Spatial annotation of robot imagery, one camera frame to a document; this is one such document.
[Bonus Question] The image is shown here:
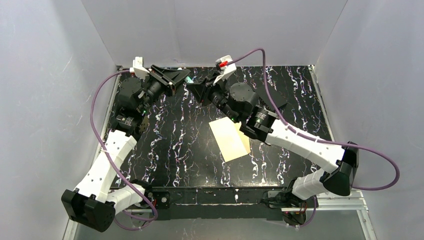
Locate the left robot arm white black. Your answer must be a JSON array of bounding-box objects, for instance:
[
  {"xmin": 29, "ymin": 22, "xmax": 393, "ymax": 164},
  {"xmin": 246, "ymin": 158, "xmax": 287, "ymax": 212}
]
[{"xmin": 61, "ymin": 65, "xmax": 190, "ymax": 233}]

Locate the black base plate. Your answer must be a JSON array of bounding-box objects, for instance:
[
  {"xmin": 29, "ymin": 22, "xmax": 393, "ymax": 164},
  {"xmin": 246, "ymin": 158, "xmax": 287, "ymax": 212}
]
[{"xmin": 120, "ymin": 187, "xmax": 319, "ymax": 221}]

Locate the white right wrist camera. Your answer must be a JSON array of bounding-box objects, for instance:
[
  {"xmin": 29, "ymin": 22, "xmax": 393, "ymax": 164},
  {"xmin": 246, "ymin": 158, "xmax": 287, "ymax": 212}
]
[{"xmin": 212, "ymin": 55, "xmax": 237, "ymax": 86}]

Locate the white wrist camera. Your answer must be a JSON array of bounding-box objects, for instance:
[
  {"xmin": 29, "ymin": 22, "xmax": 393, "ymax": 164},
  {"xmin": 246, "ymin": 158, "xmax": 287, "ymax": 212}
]
[
  {"xmin": 212, "ymin": 55, "xmax": 237, "ymax": 86},
  {"xmin": 129, "ymin": 56, "xmax": 150, "ymax": 80}
]

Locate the aluminium front rail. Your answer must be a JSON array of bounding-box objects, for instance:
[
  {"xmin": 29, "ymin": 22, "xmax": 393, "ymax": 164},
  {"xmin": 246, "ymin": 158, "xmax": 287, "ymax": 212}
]
[{"xmin": 144, "ymin": 187, "xmax": 368, "ymax": 212}]

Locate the black flat box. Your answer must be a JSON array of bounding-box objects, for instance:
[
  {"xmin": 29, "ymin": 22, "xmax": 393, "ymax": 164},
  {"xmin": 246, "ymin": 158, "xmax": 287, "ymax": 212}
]
[{"xmin": 257, "ymin": 85, "xmax": 287, "ymax": 111}]

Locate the cream envelope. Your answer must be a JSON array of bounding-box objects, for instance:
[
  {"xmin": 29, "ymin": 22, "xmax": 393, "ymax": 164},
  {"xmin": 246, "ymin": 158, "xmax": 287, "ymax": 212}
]
[{"xmin": 209, "ymin": 117, "xmax": 251, "ymax": 162}]

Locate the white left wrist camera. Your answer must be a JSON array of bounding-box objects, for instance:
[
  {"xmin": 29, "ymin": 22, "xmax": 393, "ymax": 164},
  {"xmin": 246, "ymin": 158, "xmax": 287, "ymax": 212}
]
[{"xmin": 129, "ymin": 56, "xmax": 150, "ymax": 80}]

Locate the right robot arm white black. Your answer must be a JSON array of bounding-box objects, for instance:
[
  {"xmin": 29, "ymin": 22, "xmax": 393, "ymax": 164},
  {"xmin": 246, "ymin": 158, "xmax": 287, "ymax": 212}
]
[{"xmin": 185, "ymin": 72, "xmax": 359, "ymax": 201}]

